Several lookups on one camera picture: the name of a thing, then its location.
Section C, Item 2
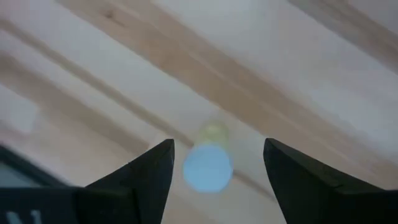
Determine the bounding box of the yellow-green pill bottle white cap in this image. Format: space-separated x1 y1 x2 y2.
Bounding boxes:
182 121 234 194

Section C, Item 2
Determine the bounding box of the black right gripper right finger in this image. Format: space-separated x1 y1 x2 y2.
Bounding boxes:
263 138 352 224

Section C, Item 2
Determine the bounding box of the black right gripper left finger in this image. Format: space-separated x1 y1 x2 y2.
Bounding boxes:
76 138 175 224

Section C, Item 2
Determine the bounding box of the black aluminium table frame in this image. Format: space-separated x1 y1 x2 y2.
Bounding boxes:
0 143 68 189

